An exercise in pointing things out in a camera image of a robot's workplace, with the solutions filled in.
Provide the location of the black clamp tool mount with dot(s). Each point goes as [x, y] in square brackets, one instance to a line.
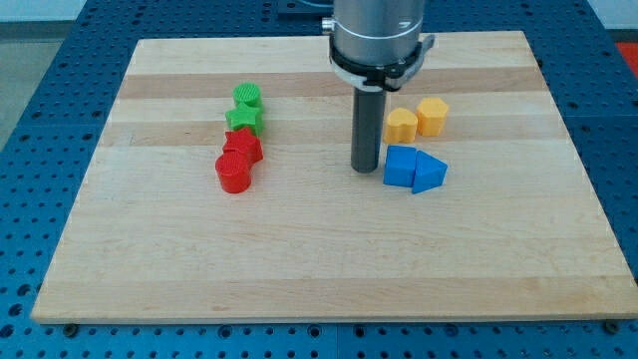
[377, 78]

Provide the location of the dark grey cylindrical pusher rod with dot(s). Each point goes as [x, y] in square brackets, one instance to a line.
[368, 113]

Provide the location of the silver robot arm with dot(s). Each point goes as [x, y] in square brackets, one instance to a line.
[376, 47]

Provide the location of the red star block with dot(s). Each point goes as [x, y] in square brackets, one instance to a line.
[244, 142]

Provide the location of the green star block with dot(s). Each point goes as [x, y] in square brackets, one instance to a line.
[244, 116]

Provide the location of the green circle block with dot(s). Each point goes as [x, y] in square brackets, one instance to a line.
[248, 94]

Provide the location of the red circle block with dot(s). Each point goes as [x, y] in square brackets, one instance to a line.
[234, 171]

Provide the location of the blue cube block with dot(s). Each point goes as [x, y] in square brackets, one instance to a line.
[400, 166]

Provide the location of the yellow pentagon block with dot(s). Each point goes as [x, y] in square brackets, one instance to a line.
[432, 115]

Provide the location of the blue triangle block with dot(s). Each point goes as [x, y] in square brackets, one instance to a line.
[430, 172]

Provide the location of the light wooden board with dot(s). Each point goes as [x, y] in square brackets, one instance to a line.
[516, 231]

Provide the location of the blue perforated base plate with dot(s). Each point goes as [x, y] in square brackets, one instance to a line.
[46, 156]

